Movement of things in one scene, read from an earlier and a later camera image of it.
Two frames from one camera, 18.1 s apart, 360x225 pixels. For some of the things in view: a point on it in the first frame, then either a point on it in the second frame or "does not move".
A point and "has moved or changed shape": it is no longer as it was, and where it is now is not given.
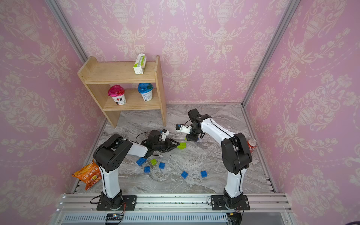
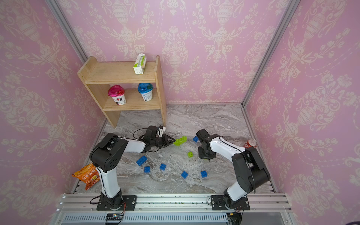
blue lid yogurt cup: x=146 y=89 does not move
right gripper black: x=190 y=137 to x=201 y=155
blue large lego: x=141 y=161 does not move
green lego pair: x=182 y=145 has moved or changed shape
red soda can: x=252 y=144 does not move
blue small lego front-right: x=204 y=174 does not move
